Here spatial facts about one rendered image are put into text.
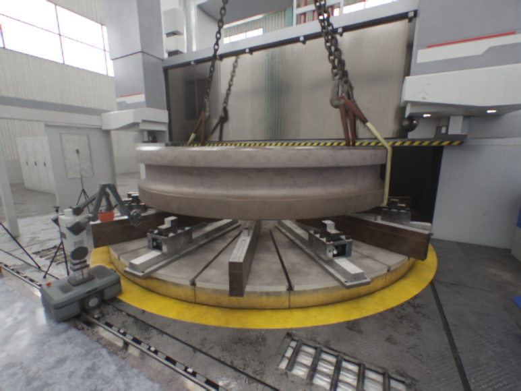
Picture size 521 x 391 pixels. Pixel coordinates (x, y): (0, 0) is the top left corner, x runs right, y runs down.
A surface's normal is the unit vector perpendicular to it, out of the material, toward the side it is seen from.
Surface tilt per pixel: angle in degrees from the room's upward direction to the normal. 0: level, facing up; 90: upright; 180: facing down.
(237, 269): 90
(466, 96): 90
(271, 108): 90
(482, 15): 90
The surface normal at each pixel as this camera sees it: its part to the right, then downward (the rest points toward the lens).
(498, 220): -0.47, 0.18
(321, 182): 0.32, 0.18
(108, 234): 0.65, 0.15
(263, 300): 0.00, 0.19
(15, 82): 0.89, 0.09
